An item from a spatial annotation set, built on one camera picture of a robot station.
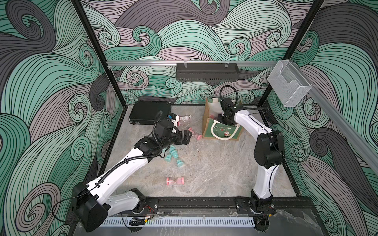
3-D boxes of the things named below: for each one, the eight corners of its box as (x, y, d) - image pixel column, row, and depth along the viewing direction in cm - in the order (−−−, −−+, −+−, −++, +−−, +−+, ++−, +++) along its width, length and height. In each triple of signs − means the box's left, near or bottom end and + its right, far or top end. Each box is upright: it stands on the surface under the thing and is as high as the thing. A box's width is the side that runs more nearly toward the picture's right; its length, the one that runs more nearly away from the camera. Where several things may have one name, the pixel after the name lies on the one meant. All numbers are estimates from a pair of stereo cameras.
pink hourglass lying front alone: (166, 185, 82) (165, 183, 79) (166, 179, 84) (166, 177, 81) (184, 185, 82) (184, 183, 79) (184, 179, 84) (184, 177, 81)
